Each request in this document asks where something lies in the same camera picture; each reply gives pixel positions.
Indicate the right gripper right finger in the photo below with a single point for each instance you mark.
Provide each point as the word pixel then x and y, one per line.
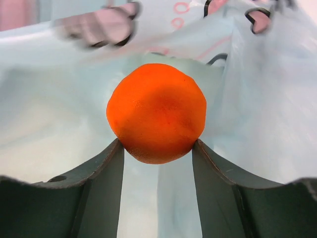
pixel 234 203

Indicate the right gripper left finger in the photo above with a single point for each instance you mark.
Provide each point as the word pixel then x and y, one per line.
pixel 81 203

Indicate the orange fake mandarin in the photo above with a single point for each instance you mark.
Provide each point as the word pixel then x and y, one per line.
pixel 157 112

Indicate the light blue printed plastic bag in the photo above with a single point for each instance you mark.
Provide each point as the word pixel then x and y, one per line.
pixel 254 60

